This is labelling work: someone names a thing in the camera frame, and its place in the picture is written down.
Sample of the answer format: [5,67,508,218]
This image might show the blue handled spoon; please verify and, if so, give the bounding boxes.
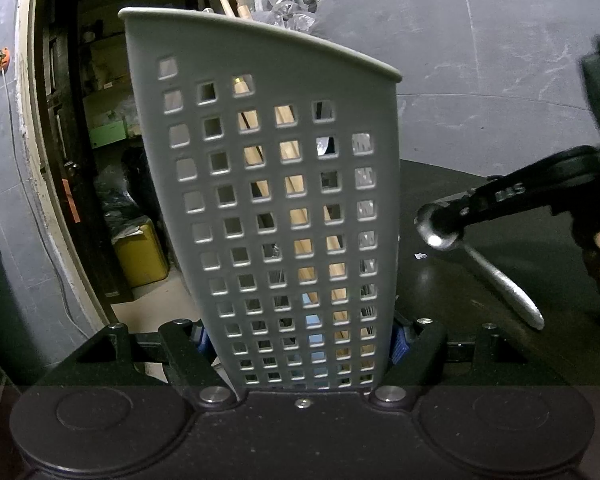
[302,308,329,389]

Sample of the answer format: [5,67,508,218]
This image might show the metal spoon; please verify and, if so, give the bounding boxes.
[414,203,545,330]

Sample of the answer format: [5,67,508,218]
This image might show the white perforated utensil basket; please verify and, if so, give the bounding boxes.
[120,6,401,391]

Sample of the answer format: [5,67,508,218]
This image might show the wooden chopstick long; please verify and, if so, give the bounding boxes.
[220,0,236,18]

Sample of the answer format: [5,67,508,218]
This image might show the wooden chopstick purple band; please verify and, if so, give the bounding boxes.
[237,6,252,21]

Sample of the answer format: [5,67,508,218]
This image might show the yellow container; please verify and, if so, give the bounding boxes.
[111,216,169,288]

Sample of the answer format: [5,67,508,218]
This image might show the green box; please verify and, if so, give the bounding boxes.
[88,120,126,148]

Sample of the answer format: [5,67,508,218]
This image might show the plastic bag of dark contents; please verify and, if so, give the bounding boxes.
[256,0,318,34]

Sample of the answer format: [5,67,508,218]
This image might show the orange wall hook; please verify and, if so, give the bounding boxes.
[0,47,10,75]

